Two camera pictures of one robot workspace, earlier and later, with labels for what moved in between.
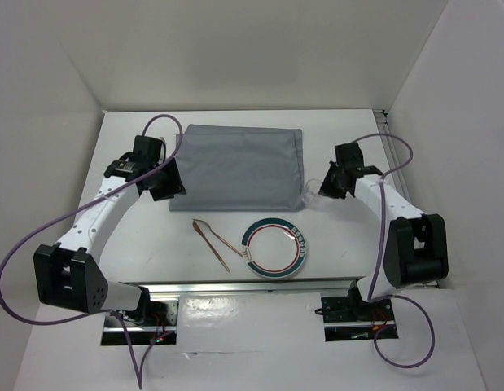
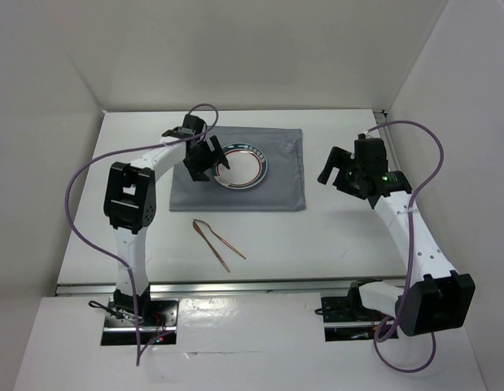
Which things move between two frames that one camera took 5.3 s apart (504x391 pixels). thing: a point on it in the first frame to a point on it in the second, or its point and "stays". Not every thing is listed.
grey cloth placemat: x=240 y=169 stays
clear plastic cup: x=311 y=198 to x=287 y=149
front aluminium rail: x=248 y=287 stays
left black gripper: x=174 y=184 to x=212 y=159
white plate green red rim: x=273 y=248 to x=248 y=165
